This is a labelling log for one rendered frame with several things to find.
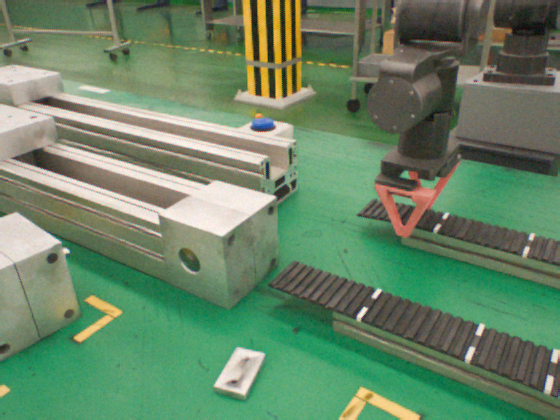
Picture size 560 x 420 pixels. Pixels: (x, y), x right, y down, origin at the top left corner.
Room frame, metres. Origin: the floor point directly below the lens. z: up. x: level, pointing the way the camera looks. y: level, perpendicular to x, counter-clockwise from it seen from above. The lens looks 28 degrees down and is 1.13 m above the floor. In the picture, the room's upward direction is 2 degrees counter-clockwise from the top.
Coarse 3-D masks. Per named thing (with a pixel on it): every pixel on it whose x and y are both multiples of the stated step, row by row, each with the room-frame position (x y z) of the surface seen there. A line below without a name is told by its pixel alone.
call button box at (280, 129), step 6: (246, 126) 0.85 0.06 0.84; (276, 126) 0.84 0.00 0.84; (282, 126) 0.84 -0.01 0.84; (288, 126) 0.84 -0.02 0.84; (258, 132) 0.82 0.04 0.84; (264, 132) 0.82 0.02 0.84; (270, 132) 0.81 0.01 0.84; (276, 132) 0.81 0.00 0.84; (282, 132) 0.82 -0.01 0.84; (288, 132) 0.84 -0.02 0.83; (288, 138) 0.84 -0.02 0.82
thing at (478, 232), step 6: (480, 222) 0.53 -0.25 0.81; (474, 228) 0.51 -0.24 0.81; (480, 228) 0.52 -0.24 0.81; (486, 228) 0.51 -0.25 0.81; (468, 234) 0.50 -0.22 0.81; (474, 234) 0.50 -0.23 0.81; (480, 234) 0.50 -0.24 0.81; (486, 234) 0.50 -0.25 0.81; (468, 240) 0.49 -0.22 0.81; (474, 240) 0.49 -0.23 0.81; (480, 240) 0.49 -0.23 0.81
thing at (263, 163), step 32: (64, 96) 1.00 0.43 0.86; (64, 128) 0.87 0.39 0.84; (96, 128) 0.82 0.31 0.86; (128, 128) 0.79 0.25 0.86; (160, 128) 0.83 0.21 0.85; (192, 128) 0.79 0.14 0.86; (224, 128) 0.77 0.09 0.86; (128, 160) 0.78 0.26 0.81; (160, 160) 0.73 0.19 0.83; (192, 160) 0.70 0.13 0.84; (224, 160) 0.66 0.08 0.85; (256, 160) 0.63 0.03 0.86; (288, 160) 0.69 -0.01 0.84; (288, 192) 0.69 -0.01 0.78
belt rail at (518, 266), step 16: (416, 240) 0.53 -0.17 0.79; (432, 240) 0.52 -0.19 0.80; (448, 240) 0.51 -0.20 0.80; (448, 256) 0.50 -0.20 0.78; (464, 256) 0.49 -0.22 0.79; (480, 256) 0.49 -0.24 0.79; (496, 256) 0.47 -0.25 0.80; (512, 256) 0.47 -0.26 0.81; (512, 272) 0.46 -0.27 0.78; (528, 272) 0.45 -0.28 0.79; (544, 272) 0.45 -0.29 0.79
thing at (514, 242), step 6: (510, 234) 0.50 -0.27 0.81; (516, 234) 0.50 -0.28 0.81; (522, 234) 0.50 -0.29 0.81; (510, 240) 0.48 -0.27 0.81; (516, 240) 0.49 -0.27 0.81; (522, 240) 0.48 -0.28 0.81; (504, 246) 0.47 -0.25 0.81; (510, 246) 0.48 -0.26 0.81; (516, 246) 0.47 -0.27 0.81; (522, 246) 0.48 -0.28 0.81; (510, 252) 0.46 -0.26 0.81; (516, 252) 0.46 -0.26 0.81
